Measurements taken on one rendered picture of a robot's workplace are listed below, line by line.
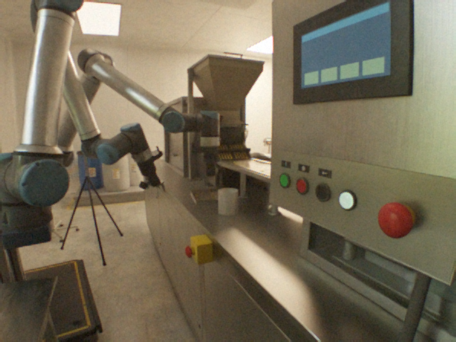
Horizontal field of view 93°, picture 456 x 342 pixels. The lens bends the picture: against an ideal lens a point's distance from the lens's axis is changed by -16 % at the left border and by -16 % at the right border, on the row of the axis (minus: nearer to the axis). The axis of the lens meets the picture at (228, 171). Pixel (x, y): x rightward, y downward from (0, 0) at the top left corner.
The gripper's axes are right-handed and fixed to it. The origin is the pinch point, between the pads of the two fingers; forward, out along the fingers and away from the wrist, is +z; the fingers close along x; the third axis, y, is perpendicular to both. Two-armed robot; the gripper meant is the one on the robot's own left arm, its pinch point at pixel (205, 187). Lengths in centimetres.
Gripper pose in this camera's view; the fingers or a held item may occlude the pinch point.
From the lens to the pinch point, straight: 125.3
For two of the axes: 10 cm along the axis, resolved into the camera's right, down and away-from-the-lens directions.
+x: -1.0, -1.8, 9.8
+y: 9.9, -0.2, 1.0
